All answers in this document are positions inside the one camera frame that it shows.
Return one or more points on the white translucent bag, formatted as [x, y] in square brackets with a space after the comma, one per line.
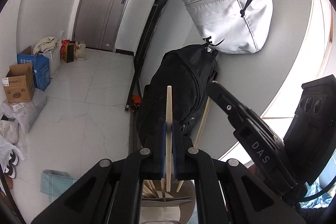
[53, 62]

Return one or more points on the blue cardboard box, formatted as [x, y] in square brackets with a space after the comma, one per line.
[42, 71]

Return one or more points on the beige tote bag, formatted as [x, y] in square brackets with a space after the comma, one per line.
[80, 52]

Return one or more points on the red snack bag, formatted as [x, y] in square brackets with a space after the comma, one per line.
[64, 49]

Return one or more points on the brown cardboard box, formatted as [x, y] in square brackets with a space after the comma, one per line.
[19, 87]

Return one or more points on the orange black tool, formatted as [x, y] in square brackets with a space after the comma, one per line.
[136, 102]

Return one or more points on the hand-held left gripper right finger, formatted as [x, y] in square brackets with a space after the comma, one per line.
[175, 150]

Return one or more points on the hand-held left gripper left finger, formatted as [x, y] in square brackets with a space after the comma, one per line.
[162, 150]

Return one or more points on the black paper bag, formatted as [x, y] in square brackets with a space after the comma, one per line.
[69, 53]

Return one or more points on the white fabric bag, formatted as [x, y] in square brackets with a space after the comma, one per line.
[228, 19]

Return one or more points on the white grey utensil holder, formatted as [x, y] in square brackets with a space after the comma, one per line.
[168, 204]

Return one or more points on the white paper parcel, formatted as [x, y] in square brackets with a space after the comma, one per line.
[9, 132]

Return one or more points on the grey door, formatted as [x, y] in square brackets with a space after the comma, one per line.
[105, 3]

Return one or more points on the grey plastic parcel bag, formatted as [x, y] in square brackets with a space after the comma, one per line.
[29, 113]

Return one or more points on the white plastic bag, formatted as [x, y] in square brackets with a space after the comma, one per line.
[6, 150]

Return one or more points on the beige folded cloth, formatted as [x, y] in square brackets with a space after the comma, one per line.
[47, 44]

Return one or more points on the black white sneaker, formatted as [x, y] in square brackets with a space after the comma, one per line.
[10, 171]
[13, 159]

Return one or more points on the teal checked tablecloth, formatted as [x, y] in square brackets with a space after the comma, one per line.
[56, 182]

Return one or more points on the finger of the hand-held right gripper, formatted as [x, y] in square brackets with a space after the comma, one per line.
[225, 104]

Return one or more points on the black metal frame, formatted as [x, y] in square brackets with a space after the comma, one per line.
[152, 24]

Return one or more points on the black backpack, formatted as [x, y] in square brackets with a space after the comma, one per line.
[178, 87]

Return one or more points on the light blue cloth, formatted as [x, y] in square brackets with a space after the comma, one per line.
[319, 200]

